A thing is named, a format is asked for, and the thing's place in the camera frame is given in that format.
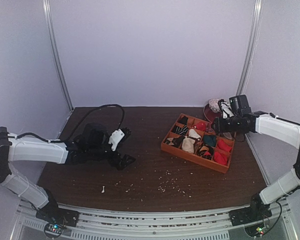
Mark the right aluminium frame post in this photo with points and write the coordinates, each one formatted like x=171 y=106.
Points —
x=251 y=47

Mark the orange wooden divided tray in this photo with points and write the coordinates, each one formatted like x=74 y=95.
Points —
x=194 y=158

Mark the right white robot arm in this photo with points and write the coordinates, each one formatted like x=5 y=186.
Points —
x=238 y=117

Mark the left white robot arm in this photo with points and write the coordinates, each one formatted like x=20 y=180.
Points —
x=94 y=144

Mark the argyle brown sock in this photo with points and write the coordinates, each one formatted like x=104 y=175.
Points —
x=174 y=141

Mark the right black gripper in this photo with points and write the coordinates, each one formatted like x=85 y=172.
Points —
x=217 y=124

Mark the aluminium frame post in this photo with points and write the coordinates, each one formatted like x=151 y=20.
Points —
x=251 y=47
x=55 y=53

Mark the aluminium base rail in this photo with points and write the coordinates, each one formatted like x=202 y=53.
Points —
x=215 y=224

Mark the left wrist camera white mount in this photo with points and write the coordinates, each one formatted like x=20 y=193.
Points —
x=118 y=137

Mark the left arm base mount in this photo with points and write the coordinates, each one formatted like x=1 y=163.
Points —
x=58 y=221

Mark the red round plate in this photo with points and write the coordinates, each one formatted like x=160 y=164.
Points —
x=209 y=114

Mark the dark green patterned sock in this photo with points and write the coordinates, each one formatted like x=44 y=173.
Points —
x=210 y=140

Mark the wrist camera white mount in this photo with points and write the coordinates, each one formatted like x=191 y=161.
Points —
x=225 y=109
x=118 y=137

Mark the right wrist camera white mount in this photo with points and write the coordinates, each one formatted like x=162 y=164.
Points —
x=225 y=109

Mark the black orange patterned sock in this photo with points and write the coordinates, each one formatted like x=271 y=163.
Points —
x=205 y=152

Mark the cream rolled sock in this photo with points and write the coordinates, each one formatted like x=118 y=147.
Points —
x=189 y=142

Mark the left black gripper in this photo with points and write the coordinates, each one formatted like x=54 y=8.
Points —
x=122 y=163

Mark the red white rolled sock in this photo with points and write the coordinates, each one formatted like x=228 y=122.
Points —
x=201 y=126

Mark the black white striped sock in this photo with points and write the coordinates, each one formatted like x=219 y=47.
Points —
x=180 y=130

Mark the white dotted bowl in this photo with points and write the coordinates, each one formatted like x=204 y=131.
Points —
x=214 y=105

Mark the black rolled sock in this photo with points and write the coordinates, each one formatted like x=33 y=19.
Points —
x=183 y=120

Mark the left aluminium frame post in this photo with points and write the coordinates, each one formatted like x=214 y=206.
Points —
x=55 y=53

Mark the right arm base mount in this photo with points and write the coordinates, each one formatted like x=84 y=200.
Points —
x=251 y=219

